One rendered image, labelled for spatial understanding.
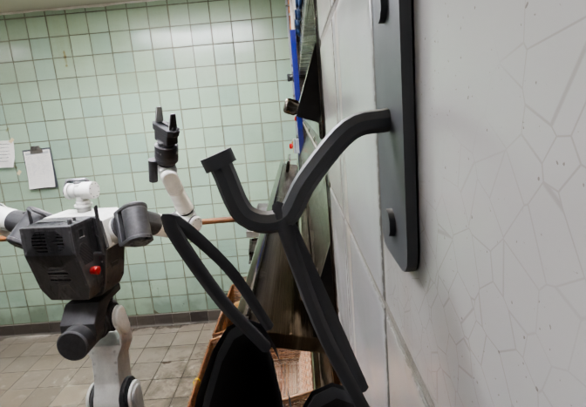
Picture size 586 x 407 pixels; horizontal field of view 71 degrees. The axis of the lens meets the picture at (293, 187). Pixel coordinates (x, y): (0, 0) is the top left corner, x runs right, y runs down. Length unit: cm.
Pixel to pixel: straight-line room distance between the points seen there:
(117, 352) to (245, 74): 215
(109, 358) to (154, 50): 228
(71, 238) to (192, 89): 201
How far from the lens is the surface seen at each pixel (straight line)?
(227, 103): 327
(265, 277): 78
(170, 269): 364
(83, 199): 174
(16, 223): 189
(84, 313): 173
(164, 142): 160
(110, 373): 194
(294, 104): 53
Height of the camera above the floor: 172
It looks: 11 degrees down
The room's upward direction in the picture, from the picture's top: 5 degrees counter-clockwise
